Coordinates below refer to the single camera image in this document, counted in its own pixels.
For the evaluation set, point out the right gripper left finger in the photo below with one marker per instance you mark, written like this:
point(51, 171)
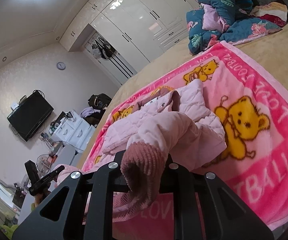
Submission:
point(81, 207)

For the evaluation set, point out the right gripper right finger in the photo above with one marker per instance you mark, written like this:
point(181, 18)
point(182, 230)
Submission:
point(204, 207)

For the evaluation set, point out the pink quilted jacket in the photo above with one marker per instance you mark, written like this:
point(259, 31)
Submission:
point(174, 124)

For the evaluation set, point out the dark clothes pile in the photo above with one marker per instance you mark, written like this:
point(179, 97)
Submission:
point(96, 109)

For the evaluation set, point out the person's left hand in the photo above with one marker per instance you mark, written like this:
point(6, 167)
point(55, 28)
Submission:
point(38, 198)

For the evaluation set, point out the desk fan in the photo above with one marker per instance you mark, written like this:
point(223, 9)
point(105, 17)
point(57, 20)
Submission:
point(43, 165)

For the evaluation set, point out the green sleeve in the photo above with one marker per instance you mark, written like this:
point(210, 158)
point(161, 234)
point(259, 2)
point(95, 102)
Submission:
point(8, 230)

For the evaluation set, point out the white drawer chest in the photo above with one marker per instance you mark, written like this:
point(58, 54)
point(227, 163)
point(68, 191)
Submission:
point(73, 130)

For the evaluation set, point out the white door with hooks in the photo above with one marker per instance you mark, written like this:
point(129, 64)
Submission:
point(108, 59)

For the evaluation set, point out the hanging black bags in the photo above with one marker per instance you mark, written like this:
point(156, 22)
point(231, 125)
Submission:
point(102, 49)

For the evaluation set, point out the teal floral duvet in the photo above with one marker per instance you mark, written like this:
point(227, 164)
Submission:
point(225, 20)

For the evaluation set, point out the white glossy wardrobe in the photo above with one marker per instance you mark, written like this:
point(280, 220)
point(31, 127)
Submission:
point(141, 30)

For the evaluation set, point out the yellow red folded blanket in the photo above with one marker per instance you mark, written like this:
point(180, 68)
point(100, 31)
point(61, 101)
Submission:
point(274, 12)

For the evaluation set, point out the black wall television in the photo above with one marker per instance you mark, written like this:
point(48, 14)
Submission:
point(30, 115)

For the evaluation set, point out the round wall clock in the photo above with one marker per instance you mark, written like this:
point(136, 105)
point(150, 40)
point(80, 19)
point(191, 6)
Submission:
point(61, 66)

